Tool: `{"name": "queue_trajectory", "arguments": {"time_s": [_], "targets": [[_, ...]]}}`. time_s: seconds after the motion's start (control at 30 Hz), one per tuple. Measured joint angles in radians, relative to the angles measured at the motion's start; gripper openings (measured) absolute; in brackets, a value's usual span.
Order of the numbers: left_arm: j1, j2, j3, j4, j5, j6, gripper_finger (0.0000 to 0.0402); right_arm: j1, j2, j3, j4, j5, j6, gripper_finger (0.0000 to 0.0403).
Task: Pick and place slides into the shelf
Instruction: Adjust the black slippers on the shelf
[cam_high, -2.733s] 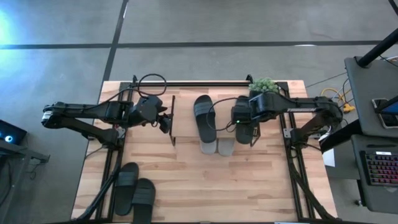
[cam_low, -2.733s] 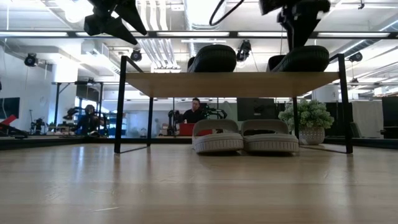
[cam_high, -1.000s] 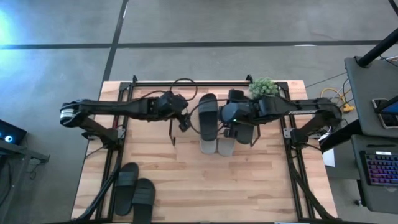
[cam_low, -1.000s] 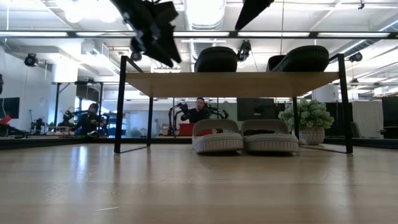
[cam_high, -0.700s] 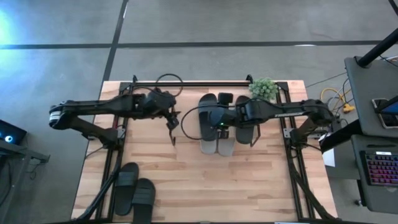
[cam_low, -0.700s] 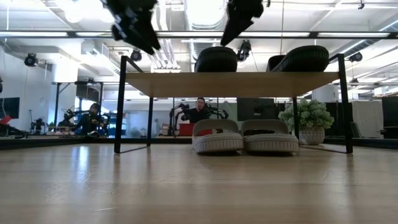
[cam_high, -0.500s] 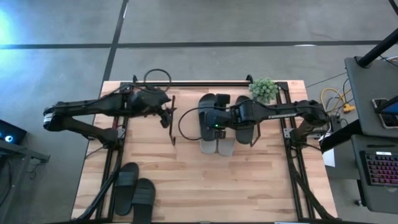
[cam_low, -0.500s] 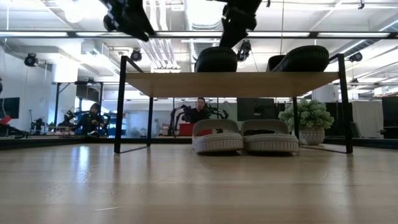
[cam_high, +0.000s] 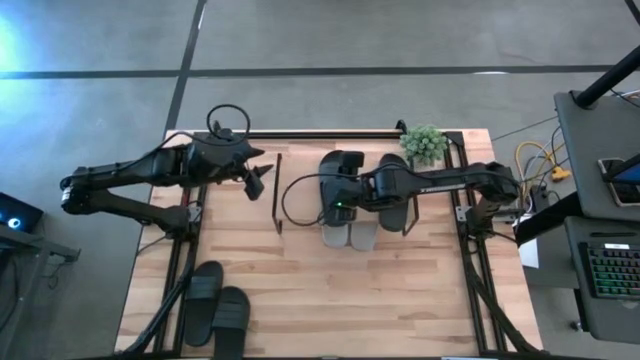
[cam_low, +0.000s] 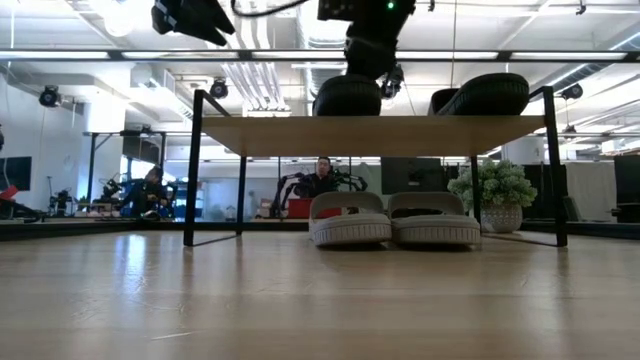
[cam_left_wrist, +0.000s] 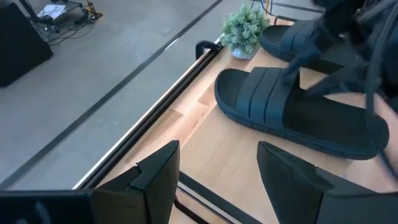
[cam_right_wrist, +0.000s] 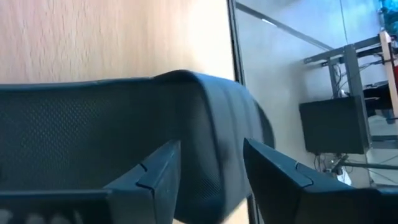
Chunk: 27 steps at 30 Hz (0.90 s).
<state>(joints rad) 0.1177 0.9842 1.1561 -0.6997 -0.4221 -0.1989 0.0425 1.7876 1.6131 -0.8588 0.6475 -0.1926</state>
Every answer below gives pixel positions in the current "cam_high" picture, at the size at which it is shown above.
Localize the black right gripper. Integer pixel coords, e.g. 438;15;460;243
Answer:
322;169;377;227

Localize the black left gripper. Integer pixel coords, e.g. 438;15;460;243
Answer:
187;130;275;184

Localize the black slide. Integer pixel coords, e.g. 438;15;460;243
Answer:
378;153;412;234
183;260;225;348
212;285;251;360
318;149;366;229

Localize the green plant in white pot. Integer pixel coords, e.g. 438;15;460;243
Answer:
398;123;449;169

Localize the white paper sheet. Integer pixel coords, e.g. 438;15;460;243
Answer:
517;238;541;270

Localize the black desk edge bar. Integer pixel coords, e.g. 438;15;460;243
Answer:
513;192;584;247

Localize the grey metal stand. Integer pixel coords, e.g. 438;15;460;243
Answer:
0;224;81;291

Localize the grey desk panel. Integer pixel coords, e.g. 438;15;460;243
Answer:
564;215;640;346
553;89;640;224

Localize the black device with blue light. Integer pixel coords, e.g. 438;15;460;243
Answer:
0;192;45;235

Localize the smartphone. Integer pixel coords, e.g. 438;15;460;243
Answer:
598;157;640;208

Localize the backlit black keyboard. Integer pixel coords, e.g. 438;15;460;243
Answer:
579;242;640;300

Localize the black pole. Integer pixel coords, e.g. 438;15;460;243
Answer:
572;44;640;109

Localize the black tablet blue screen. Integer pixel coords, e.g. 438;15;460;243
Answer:
602;152;640;185

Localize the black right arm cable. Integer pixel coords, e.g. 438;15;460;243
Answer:
280;172;341;229

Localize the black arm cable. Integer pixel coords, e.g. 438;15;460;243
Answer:
280;172;341;229
206;103;252;144

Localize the wooden shelf black metal frame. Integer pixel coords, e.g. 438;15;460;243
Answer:
271;149;421;237

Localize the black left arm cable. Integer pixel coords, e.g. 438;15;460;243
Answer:
206;103;252;144

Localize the yellow cable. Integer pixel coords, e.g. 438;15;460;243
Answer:
514;140;572;184

